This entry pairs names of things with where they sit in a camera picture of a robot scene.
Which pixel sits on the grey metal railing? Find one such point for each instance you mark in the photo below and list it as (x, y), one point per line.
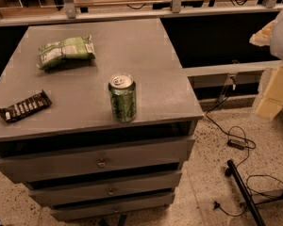
(34, 12)

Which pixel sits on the black stand leg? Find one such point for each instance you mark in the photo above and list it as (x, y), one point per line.
(232, 170)

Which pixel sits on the bottom grey drawer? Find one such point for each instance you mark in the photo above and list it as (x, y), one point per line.
(92, 210)

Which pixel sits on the top grey drawer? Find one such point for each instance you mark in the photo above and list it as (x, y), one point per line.
(80, 161)

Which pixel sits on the green soda can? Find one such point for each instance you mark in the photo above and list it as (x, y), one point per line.
(122, 93)

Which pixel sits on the black snack bar wrapper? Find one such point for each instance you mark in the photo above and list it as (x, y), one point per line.
(25, 108)

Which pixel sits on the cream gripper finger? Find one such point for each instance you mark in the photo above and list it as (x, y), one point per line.
(264, 36)
(270, 93)

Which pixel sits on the middle grey drawer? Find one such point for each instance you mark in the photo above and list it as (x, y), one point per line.
(106, 188)

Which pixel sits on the green jalapeno chip bag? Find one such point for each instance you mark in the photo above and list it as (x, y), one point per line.
(55, 53)

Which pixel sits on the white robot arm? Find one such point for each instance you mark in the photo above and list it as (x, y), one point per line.
(276, 48)

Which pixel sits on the grey drawer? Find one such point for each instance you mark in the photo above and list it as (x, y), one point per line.
(80, 161)
(92, 210)
(106, 188)

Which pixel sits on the grey drawer cabinet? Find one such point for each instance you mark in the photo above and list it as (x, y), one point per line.
(80, 115)

